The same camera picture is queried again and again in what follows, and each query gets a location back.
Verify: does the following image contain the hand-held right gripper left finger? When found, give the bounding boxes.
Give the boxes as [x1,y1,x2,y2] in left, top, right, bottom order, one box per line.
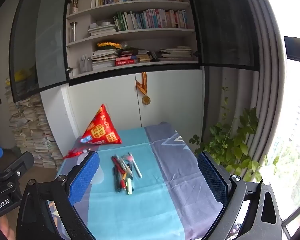
[16,151,100,240]

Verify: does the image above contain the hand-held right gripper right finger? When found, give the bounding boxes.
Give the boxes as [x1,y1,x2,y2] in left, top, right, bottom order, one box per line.
[197,151,283,240]

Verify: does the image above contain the red tassel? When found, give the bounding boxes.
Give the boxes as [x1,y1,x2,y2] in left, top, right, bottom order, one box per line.
[62,148,90,159]

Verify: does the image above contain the pile of papers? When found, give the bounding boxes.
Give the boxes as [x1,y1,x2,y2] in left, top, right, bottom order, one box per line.
[5,77,63,168]

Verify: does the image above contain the green potted plant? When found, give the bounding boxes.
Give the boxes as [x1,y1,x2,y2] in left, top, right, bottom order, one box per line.
[190,86,280,183]

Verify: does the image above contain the red pyramid pillow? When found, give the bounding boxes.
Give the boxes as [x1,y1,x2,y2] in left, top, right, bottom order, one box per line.
[79,103,122,145]

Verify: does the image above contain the yellow plush toy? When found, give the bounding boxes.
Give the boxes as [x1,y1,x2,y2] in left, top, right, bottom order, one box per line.
[14,69,37,82]

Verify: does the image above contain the white bookshelf cabinet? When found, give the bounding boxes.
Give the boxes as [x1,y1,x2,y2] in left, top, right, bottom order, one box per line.
[39,0,205,155]

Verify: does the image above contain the gold medal with striped ribbon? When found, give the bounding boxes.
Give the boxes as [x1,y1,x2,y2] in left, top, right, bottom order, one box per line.
[136,72,152,105]

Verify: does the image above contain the grey curtain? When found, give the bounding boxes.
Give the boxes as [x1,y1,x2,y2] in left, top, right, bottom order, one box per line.
[204,0,288,180]

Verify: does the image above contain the stack of books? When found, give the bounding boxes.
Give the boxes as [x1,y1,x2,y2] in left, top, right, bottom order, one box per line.
[91,49,119,70]
[136,50,153,63]
[88,24,117,36]
[157,46,194,62]

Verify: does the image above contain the yellow flowers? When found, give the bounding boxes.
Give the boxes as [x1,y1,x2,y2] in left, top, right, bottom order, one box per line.
[97,42,122,51]

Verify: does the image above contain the glass cylinder vase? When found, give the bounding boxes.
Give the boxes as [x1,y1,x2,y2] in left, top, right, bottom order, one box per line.
[69,21,78,43]

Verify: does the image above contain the dark glass cabinet door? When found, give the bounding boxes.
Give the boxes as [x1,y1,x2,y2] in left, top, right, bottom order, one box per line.
[184,0,260,72]

